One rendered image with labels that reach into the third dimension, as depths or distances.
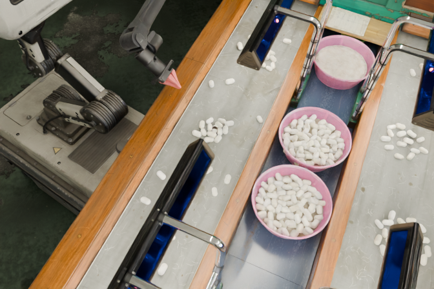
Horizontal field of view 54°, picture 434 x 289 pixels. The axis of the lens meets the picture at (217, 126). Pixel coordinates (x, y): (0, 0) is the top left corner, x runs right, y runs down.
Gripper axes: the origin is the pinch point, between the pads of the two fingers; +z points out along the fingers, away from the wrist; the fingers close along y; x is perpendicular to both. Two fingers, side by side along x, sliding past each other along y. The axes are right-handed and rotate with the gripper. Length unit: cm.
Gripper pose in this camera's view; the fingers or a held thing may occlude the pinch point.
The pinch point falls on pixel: (178, 86)
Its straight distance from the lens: 161.1
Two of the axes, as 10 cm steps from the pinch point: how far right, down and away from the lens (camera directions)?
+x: -6.2, 1.8, 7.6
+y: 3.9, -7.7, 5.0
